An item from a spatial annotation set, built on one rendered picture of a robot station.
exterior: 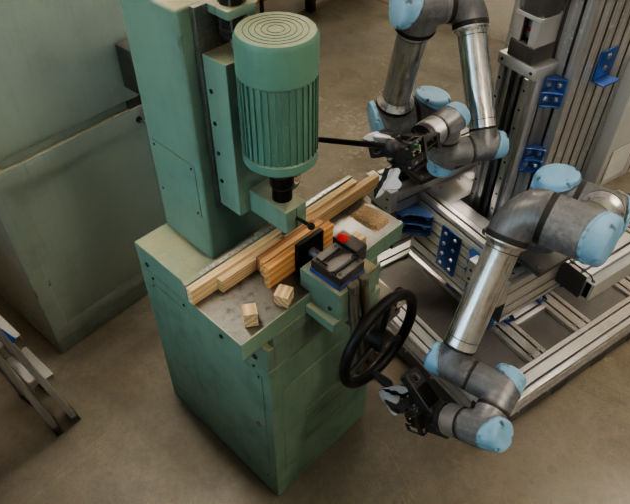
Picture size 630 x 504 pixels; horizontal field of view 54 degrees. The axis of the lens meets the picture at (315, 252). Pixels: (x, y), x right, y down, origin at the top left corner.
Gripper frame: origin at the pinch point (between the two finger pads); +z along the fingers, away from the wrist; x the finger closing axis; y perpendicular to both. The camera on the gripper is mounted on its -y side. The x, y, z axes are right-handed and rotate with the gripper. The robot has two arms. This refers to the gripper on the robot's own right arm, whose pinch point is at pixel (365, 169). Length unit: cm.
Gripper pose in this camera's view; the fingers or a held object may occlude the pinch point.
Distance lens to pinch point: 147.9
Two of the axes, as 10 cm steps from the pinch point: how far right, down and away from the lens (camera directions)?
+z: -7.0, 4.9, -5.2
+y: 6.8, 2.3, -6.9
